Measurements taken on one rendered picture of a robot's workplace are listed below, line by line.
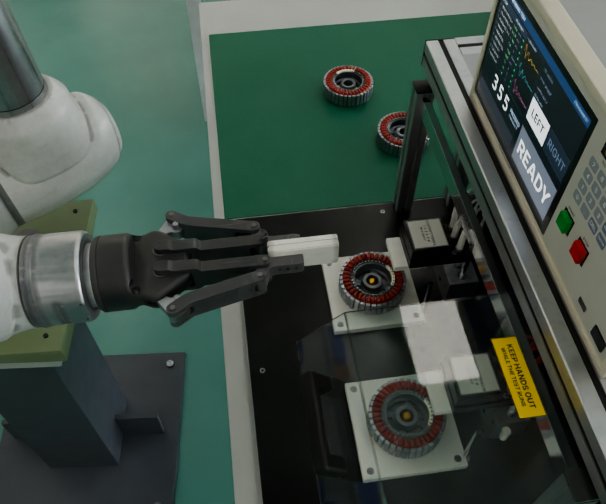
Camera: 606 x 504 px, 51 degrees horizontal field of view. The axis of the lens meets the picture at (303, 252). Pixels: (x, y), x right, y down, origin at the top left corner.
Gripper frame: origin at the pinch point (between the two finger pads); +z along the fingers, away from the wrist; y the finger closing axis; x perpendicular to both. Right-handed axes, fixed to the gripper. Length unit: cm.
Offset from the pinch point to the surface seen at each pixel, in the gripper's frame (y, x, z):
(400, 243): -22.3, -30.0, 19.0
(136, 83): -186, -118, -44
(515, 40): -21.3, 7.4, 27.5
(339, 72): -79, -39, 19
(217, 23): -108, -43, -7
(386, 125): -61, -40, 26
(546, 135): -8.9, 4.1, 27.5
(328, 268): -26.0, -39.9, 8.2
